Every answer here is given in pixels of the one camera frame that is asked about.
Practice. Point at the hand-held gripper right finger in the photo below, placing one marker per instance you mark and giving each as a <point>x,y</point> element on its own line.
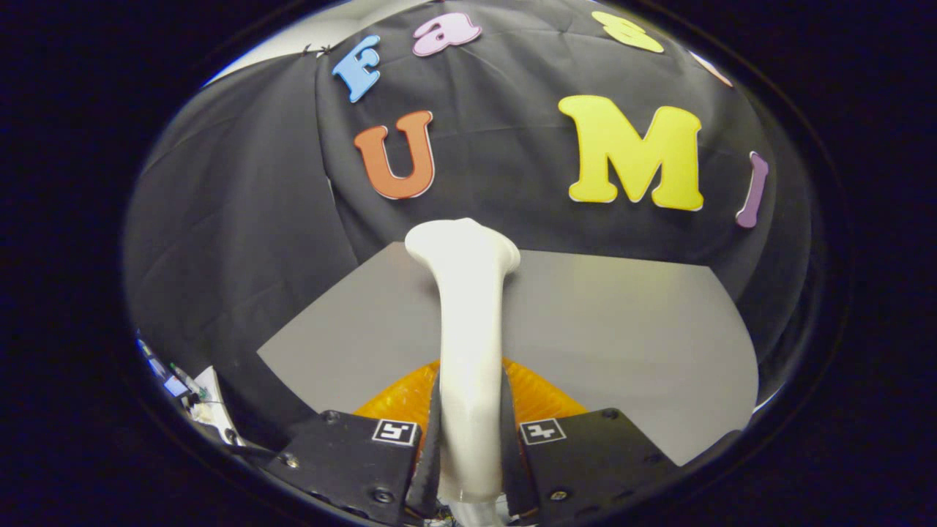
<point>593,454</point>

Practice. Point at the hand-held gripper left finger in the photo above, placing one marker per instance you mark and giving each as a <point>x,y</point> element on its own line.
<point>344,461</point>

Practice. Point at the white garment steamer wand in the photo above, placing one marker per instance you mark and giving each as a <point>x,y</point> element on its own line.
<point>468,329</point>

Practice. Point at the grey cabinet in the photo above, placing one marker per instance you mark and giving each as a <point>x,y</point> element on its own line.
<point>622,329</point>

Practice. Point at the black backdrop cloth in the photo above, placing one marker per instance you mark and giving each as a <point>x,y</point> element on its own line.
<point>256,219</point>

